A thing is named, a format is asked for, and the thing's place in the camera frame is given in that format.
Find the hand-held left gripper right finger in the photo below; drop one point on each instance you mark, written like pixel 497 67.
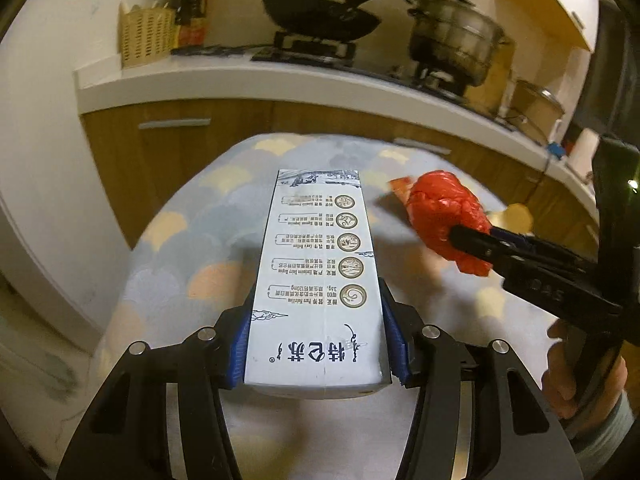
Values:
pixel 397 345

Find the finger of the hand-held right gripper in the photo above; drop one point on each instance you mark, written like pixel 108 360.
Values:
pixel 550 250
pixel 540 280

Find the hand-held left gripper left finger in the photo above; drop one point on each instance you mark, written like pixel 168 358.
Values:
pixel 240 350

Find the white milk carton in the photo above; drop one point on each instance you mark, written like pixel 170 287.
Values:
pixel 315 285

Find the red plastic bag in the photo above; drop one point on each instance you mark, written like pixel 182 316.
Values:
pixel 440 210

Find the person's right forearm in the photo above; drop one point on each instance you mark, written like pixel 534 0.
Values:
pixel 605 435

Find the person's right hand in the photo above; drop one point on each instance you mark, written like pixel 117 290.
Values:
pixel 557 375

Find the orange peel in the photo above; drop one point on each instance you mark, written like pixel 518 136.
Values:
pixel 517 217

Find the white electric kettle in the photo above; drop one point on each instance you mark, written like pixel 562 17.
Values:
pixel 585 152

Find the small blue object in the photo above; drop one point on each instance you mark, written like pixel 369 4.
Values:
pixel 556 150

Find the patterned tablecloth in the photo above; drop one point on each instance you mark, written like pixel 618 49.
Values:
pixel 200 260

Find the beige rice cooker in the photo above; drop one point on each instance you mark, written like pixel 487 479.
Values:
pixel 535 110

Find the wooden cutting board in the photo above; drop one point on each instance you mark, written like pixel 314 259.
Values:
pixel 502 90

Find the orange snack wrapper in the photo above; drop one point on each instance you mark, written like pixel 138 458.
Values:
pixel 400 187

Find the steel steamer pot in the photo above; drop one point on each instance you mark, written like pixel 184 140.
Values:
pixel 455 40

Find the white appliance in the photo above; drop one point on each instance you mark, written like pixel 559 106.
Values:
pixel 45 160

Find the wooden kitchen counter cabinets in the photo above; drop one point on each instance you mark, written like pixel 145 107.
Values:
pixel 200 75

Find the black gas stove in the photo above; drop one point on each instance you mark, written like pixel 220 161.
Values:
pixel 310 52

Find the woven utensil basket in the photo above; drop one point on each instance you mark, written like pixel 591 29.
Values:
pixel 147 37

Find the black wok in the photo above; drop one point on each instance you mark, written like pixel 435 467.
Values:
pixel 320 17

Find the dark sauce bottle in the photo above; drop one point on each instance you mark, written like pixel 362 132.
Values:
pixel 195 15

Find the slim sauce bottle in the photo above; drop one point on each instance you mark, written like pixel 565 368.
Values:
pixel 176 5

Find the white yellow wall cabinet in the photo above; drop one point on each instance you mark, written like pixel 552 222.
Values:
pixel 565 10

